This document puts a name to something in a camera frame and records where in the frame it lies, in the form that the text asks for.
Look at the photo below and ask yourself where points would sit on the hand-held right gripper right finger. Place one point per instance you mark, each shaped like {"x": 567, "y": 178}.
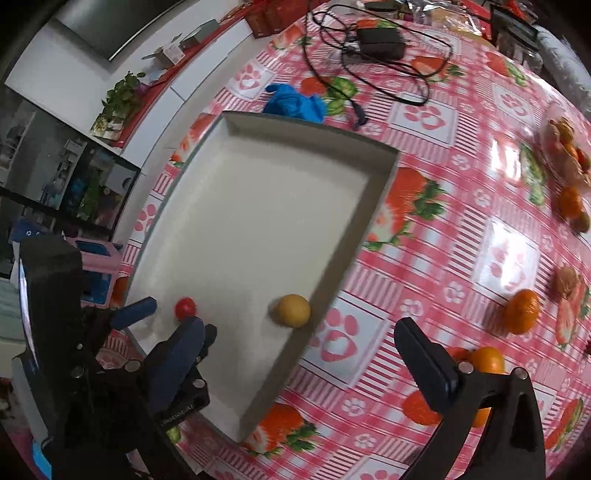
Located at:
{"x": 431, "y": 369}

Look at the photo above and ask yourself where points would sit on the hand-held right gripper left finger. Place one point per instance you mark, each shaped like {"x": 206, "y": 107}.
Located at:
{"x": 179, "y": 362}

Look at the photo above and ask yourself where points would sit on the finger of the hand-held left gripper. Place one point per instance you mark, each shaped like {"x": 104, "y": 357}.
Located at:
{"x": 135, "y": 313}
{"x": 191, "y": 404}

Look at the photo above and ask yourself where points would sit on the red cherry tomato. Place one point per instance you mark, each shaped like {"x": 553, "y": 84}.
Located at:
{"x": 185, "y": 307}
{"x": 584, "y": 159}

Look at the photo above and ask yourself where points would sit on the orange tangerine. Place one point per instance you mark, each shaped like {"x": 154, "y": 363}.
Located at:
{"x": 521, "y": 311}
{"x": 571, "y": 151}
{"x": 489, "y": 362}
{"x": 569, "y": 203}

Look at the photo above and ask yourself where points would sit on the white rectangular tray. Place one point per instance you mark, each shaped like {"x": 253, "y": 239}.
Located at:
{"x": 258, "y": 221}

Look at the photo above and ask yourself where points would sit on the brown walnut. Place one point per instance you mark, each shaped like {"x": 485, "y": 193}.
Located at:
{"x": 568, "y": 280}
{"x": 560, "y": 129}

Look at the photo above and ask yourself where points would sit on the small green fruit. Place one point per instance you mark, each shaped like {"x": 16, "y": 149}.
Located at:
{"x": 583, "y": 222}

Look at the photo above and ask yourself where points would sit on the clear plastic clamshell container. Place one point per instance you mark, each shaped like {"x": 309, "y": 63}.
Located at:
{"x": 549, "y": 138}

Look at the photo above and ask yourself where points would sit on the glass display cabinet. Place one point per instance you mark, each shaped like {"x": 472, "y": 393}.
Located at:
{"x": 69, "y": 184}

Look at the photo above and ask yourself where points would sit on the small yellow citrus fruit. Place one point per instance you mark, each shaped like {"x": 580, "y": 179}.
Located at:
{"x": 291, "y": 310}

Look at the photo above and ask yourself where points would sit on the pink checked strawberry tablecloth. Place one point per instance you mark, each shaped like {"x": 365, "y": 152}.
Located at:
{"x": 461, "y": 194}

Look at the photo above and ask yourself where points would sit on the green potted plant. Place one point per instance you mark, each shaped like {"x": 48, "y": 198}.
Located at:
{"x": 121, "y": 99}

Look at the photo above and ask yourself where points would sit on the white television cabinet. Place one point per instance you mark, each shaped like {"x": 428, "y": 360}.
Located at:
{"x": 69, "y": 78}

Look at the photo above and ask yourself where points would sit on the tan lumpy walnut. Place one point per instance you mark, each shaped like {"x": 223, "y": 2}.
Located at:
{"x": 570, "y": 174}

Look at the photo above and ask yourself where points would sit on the small cardboard box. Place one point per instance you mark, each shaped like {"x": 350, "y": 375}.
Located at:
{"x": 167, "y": 54}

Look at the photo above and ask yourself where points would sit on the blue cloth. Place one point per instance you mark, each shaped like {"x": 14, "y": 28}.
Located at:
{"x": 295, "y": 104}

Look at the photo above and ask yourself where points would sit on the dark television screen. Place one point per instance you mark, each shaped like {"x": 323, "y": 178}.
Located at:
{"x": 115, "y": 25}

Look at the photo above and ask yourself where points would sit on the grey box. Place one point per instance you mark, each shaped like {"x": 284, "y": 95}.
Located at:
{"x": 199, "y": 33}

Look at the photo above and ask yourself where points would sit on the white wrapped roll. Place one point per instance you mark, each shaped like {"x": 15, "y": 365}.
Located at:
{"x": 569, "y": 64}

